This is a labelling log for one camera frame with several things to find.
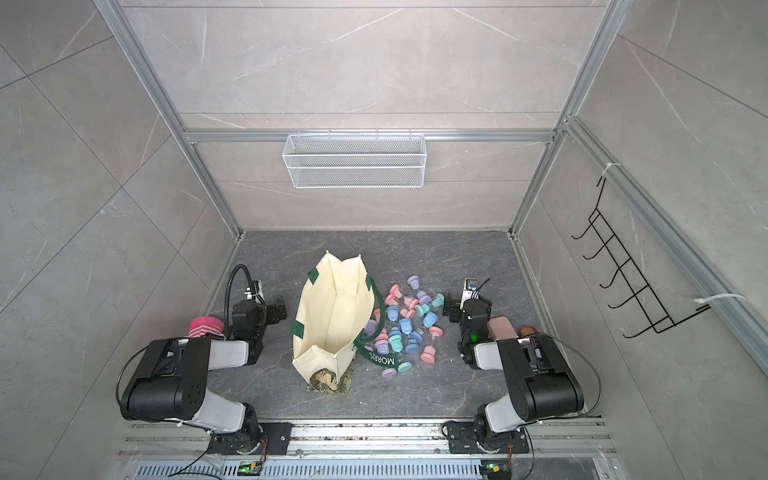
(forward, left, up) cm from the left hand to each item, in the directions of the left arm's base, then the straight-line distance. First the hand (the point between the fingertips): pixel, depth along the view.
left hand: (268, 295), depth 94 cm
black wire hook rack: (-25, -93, +26) cm, 100 cm away
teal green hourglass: (-2, -55, -5) cm, 55 cm away
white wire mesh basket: (+38, -28, +24) cm, 53 cm away
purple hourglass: (+6, -48, -4) cm, 48 cm away
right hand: (-2, -64, 0) cm, 64 cm away
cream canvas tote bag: (-5, -22, -6) cm, 23 cm away
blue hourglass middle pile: (-10, -44, -4) cm, 45 cm away
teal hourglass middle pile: (-16, -40, -4) cm, 44 cm away
